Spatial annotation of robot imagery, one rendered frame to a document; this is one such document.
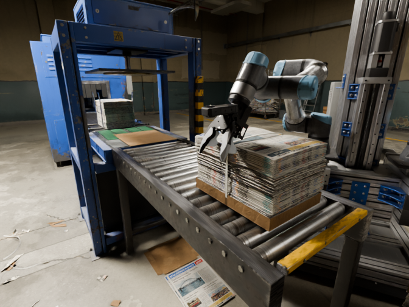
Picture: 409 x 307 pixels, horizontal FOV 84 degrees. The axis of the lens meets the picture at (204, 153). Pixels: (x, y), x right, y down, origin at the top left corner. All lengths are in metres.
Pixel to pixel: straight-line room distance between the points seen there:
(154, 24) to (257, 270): 1.69
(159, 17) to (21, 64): 7.42
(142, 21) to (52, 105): 2.37
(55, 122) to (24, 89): 5.18
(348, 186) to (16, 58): 8.80
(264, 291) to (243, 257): 0.09
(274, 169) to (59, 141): 3.60
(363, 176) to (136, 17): 1.74
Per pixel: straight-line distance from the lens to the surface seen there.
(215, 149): 0.80
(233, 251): 0.65
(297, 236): 0.76
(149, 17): 1.90
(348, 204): 0.99
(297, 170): 0.73
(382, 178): 1.60
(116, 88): 4.03
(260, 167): 0.66
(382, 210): 1.70
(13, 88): 9.06
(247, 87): 0.73
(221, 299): 1.58
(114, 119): 2.40
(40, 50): 3.92
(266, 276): 0.60
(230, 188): 0.80
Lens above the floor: 1.22
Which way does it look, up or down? 17 degrees down
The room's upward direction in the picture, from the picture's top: straight up
